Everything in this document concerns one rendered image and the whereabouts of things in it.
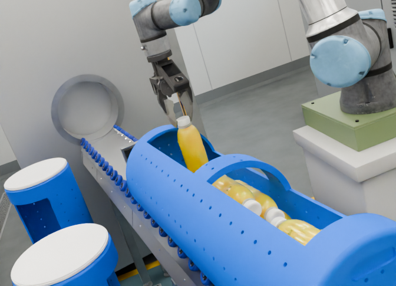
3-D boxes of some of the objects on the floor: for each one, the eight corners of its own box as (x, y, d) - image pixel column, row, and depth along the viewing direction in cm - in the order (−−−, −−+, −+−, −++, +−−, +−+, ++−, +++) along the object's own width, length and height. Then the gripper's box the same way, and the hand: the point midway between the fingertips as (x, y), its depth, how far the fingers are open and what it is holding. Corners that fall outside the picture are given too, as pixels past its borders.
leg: (151, 280, 282) (115, 191, 262) (154, 285, 277) (118, 195, 257) (142, 285, 281) (106, 196, 260) (145, 290, 275) (108, 199, 255)
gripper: (170, 46, 135) (191, 113, 142) (134, 59, 131) (158, 128, 138) (181, 47, 127) (203, 118, 134) (144, 61, 124) (168, 133, 131)
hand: (182, 120), depth 133 cm, fingers closed on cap, 4 cm apart
